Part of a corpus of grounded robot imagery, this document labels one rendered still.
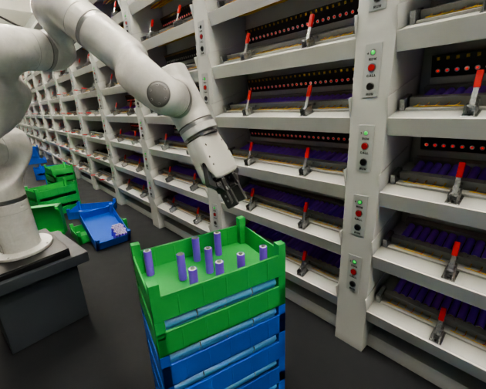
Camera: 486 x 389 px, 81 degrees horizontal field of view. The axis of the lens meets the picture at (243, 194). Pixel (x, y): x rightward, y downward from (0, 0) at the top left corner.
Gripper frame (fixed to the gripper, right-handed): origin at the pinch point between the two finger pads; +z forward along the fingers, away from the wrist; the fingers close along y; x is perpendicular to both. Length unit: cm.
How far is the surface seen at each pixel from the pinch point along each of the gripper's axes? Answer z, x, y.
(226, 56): -47, -10, -57
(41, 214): -39, -170, -40
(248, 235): 12.1, -6.8, -7.5
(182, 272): 9.2, -12.6, 13.3
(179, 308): 12.8, -8.1, 21.9
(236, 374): 36.5, -13.6, 13.5
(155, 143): -43, -87, -79
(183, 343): 20.2, -12.1, 22.2
